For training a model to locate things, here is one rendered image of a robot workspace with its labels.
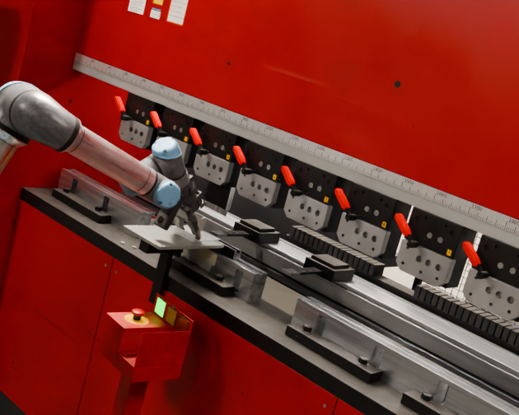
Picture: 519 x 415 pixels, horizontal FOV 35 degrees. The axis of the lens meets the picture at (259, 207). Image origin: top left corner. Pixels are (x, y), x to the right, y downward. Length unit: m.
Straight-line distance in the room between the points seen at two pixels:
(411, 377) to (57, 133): 1.06
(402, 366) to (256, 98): 0.89
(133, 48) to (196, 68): 0.33
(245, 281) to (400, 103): 0.73
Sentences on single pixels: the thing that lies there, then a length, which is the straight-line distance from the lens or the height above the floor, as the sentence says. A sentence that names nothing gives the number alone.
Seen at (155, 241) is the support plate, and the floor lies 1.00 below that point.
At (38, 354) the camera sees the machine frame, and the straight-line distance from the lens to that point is 3.17.
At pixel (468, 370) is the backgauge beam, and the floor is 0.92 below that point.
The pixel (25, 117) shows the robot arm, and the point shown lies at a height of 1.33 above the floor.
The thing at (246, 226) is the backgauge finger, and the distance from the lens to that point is 2.80.
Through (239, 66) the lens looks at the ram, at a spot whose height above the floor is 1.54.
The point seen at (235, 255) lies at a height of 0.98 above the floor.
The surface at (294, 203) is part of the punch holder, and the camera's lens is 2.36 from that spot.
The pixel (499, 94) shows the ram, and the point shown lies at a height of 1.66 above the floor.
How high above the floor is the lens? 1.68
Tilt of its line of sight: 12 degrees down
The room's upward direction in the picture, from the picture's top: 15 degrees clockwise
